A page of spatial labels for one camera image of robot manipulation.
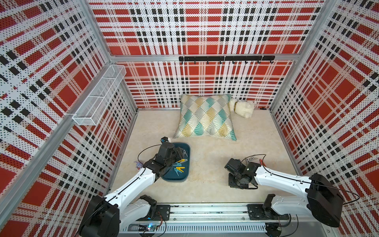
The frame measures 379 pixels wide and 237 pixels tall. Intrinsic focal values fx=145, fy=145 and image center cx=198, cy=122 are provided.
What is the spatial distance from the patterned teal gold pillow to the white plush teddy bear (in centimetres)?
14

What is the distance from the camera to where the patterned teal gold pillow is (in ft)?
3.12

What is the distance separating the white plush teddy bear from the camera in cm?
112
